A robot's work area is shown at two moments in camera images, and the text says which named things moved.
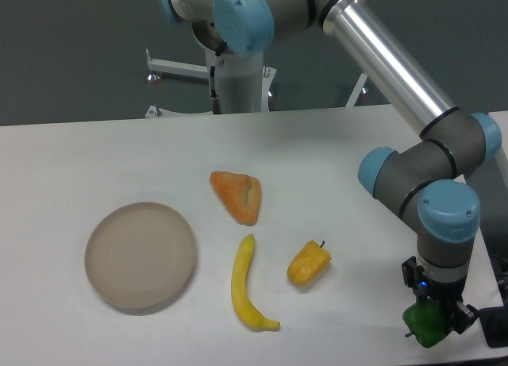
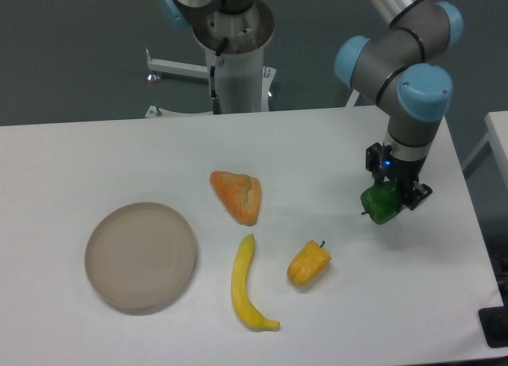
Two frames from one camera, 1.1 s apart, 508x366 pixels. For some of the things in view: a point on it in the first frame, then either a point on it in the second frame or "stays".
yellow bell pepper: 308,263 stays
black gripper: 425,288 to 406,172
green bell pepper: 427,321 to 381,202
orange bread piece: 240,194 stays
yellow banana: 243,302 stays
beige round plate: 140,258 stays
